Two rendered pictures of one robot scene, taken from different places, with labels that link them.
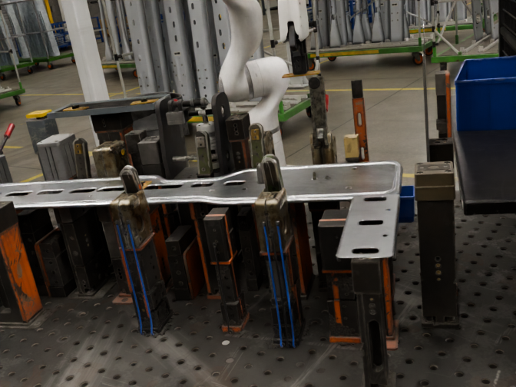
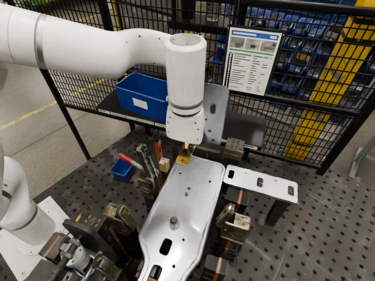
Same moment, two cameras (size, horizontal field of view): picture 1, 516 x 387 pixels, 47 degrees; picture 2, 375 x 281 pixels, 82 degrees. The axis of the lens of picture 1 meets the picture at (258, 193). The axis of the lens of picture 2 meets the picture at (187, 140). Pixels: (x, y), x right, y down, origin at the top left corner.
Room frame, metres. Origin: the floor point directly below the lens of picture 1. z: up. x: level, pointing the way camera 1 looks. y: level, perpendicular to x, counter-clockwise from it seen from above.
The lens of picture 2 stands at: (1.32, 0.30, 1.76)
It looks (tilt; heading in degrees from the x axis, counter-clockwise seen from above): 46 degrees down; 272
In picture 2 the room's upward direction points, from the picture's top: straight up
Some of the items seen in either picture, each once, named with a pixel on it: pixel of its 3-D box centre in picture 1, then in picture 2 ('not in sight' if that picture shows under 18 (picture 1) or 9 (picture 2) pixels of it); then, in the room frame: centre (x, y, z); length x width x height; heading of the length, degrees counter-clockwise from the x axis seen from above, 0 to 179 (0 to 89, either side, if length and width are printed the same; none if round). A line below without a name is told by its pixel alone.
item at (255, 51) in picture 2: not in sight; (248, 63); (1.08, -0.64, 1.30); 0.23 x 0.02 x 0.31; 162
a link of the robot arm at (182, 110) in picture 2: not in sight; (184, 101); (1.34, -0.14, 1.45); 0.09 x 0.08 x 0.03; 163
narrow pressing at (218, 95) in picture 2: (425, 100); (210, 120); (1.25, -0.39, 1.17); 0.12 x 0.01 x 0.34; 162
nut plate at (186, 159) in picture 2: (300, 71); (186, 151); (1.34, -0.14, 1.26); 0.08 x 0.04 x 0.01; 73
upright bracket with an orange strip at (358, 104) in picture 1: (364, 174); (162, 172); (1.45, -0.28, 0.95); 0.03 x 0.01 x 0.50; 72
